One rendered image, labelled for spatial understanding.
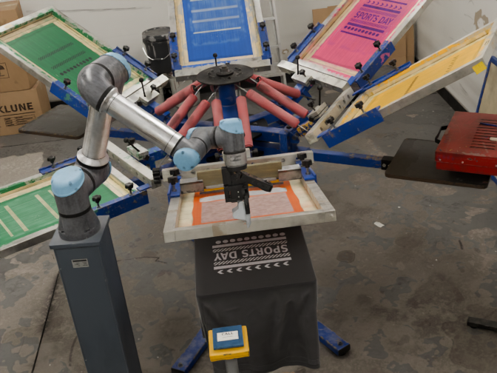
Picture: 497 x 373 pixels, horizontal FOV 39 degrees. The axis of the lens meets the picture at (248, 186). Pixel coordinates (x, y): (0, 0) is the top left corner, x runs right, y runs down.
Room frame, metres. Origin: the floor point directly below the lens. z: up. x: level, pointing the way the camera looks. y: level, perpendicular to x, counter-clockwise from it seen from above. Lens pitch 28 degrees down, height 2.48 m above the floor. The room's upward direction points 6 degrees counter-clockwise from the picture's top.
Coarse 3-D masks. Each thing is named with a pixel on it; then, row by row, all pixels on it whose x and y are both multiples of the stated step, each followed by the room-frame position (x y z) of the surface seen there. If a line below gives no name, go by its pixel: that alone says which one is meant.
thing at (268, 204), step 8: (280, 184) 2.59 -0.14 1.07; (288, 184) 2.58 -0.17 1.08; (280, 192) 2.46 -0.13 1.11; (288, 192) 2.44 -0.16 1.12; (248, 200) 2.40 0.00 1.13; (256, 200) 2.38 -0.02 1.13; (264, 200) 2.37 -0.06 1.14; (272, 200) 2.36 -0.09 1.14; (280, 200) 2.34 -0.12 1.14; (288, 200) 2.33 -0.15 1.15; (296, 200) 2.31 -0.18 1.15; (256, 208) 2.27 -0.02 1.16; (264, 208) 2.25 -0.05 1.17; (272, 208) 2.24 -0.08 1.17; (280, 208) 2.23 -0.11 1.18; (288, 208) 2.21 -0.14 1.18; (296, 208) 2.20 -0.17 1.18; (256, 216) 2.16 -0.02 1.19
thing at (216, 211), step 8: (216, 192) 2.59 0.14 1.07; (216, 200) 2.46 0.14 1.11; (224, 200) 2.44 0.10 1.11; (200, 208) 2.36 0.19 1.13; (208, 208) 2.35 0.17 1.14; (216, 208) 2.33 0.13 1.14; (224, 208) 2.32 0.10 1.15; (232, 208) 2.31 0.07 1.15; (192, 216) 2.26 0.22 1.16; (200, 216) 2.24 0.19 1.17; (208, 216) 2.23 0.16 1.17; (216, 216) 2.22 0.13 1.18; (224, 216) 2.21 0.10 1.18; (232, 216) 2.19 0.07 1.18; (192, 224) 2.15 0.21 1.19
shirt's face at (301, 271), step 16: (208, 240) 2.42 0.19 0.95; (288, 240) 2.35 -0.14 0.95; (208, 256) 2.30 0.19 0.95; (304, 256) 2.23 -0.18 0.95; (208, 272) 2.19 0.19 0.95; (240, 272) 2.16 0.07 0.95; (256, 272) 2.15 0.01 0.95; (272, 272) 2.14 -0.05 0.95; (288, 272) 2.13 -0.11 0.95; (304, 272) 2.12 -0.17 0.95; (208, 288) 2.09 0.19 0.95; (224, 288) 2.08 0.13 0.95; (240, 288) 2.07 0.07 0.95
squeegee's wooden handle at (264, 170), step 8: (248, 168) 2.59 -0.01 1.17; (256, 168) 2.59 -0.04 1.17; (264, 168) 2.59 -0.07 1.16; (272, 168) 2.59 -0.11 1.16; (280, 168) 2.59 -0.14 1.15; (200, 176) 2.58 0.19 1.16; (208, 176) 2.58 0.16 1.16; (216, 176) 2.58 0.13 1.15; (264, 176) 2.58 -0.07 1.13; (272, 176) 2.58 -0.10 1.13; (208, 184) 2.57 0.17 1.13; (216, 184) 2.57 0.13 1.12
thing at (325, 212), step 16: (320, 192) 2.26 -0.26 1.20; (176, 208) 2.28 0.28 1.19; (320, 208) 2.09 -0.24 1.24; (176, 224) 2.10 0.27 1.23; (208, 224) 2.02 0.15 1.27; (224, 224) 1.99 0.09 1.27; (240, 224) 1.99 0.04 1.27; (256, 224) 1.99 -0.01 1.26; (272, 224) 1.99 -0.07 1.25; (288, 224) 1.99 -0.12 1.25; (304, 224) 1.99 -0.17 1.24; (176, 240) 1.98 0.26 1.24
